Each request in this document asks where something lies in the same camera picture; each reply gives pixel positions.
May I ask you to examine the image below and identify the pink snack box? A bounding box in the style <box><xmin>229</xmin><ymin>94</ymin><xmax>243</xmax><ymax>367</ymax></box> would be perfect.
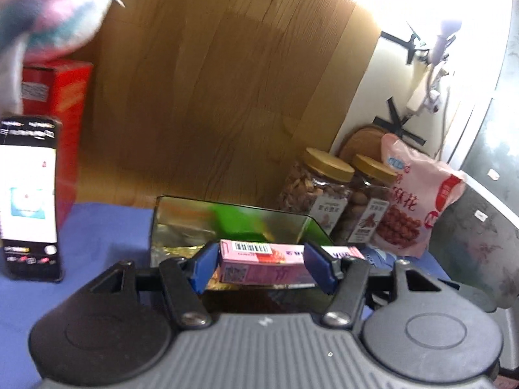
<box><xmin>217</xmin><ymin>238</ymin><xmax>366</xmax><ymax>287</ymax></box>

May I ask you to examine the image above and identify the blue printed tablecloth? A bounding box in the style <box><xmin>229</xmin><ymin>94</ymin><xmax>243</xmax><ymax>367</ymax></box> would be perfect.
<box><xmin>0</xmin><ymin>201</ymin><xmax>452</xmax><ymax>389</ymax></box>

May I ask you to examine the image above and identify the black sheep tin box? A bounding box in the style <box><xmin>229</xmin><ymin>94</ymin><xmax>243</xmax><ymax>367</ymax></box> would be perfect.
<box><xmin>150</xmin><ymin>196</ymin><xmax>332</xmax><ymax>315</ymax></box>

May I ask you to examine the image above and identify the pink fried dough snack bag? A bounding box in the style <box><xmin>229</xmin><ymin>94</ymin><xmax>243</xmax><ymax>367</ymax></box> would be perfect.
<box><xmin>372</xmin><ymin>134</ymin><xmax>466</xmax><ymax>258</ymax></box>

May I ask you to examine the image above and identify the nut jar gold lid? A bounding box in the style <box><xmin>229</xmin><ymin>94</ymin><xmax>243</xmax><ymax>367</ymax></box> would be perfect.
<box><xmin>332</xmin><ymin>155</ymin><xmax>397</xmax><ymax>246</ymax></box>
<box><xmin>278</xmin><ymin>147</ymin><xmax>355</xmax><ymax>234</ymax></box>

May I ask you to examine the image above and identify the round wooden board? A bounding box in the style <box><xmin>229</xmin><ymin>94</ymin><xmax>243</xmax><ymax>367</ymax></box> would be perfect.
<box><xmin>337</xmin><ymin>125</ymin><xmax>387</xmax><ymax>163</ymax></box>

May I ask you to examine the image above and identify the black smartphone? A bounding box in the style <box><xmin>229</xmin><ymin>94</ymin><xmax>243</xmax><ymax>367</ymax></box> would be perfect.
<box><xmin>1</xmin><ymin>115</ymin><xmax>63</xmax><ymax>282</ymax></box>

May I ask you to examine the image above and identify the red gift box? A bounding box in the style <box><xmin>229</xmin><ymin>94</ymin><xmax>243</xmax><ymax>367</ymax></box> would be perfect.
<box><xmin>22</xmin><ymin>59</ymin><xmax>93</xmax><ymax>226</ymax></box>

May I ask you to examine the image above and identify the pink blue plush toy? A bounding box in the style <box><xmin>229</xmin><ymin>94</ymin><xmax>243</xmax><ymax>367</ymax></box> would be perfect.
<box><xmin>1</xmin><ymin>0</ymin><xmax>121</xmax><ymax>116</ymax></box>

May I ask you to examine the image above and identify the white wall charger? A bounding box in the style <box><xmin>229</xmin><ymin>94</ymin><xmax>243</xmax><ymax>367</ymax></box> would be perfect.
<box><xmin>405</xmin><ymin>66</ymin><xmax>441</xmax><ymax>116</ymax></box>

